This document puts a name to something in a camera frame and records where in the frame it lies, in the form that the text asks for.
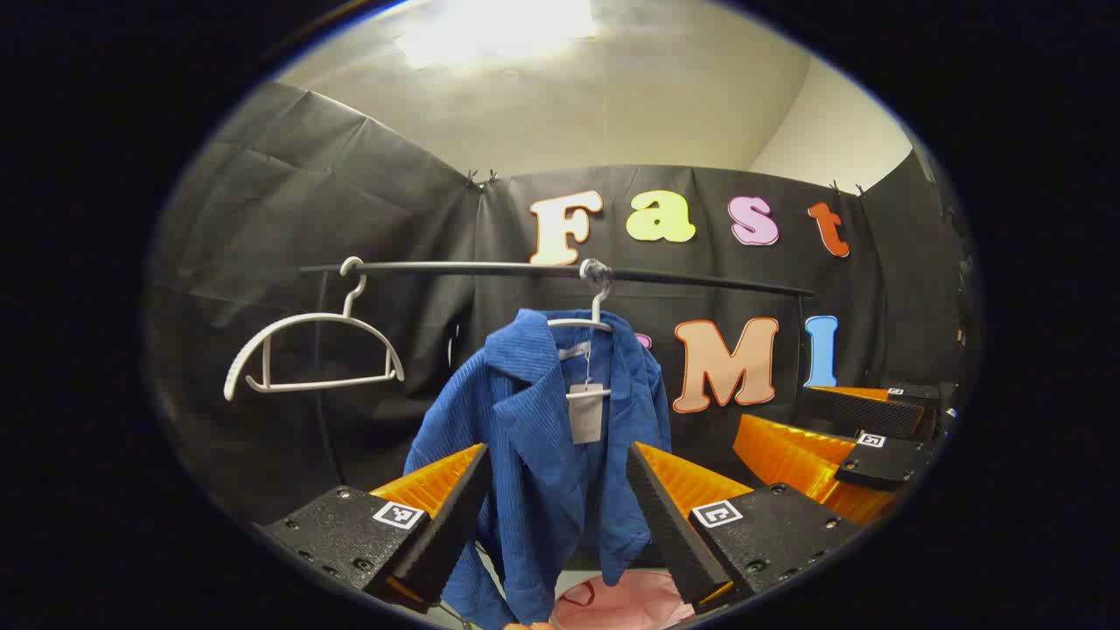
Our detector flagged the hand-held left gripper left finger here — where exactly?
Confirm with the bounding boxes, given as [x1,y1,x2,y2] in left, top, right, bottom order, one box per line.
[261,443,493,613]

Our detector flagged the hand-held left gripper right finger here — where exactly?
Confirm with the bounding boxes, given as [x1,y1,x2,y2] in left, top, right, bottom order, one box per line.
[625,441,865,613]

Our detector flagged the pink laundry hamper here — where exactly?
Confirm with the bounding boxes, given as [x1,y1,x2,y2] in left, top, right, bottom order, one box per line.
[551,567,698,630]

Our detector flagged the blue corduroy jacket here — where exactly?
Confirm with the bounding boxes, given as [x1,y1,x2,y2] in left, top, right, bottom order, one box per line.
[404,308,673,630]

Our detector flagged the white plastic hanger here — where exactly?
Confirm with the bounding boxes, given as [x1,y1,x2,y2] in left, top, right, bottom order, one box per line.
[224,256,406,403]
[548,259,615,402]

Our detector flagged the black clothes rack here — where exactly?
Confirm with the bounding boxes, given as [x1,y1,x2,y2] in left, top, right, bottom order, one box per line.
[300,261,815,487]

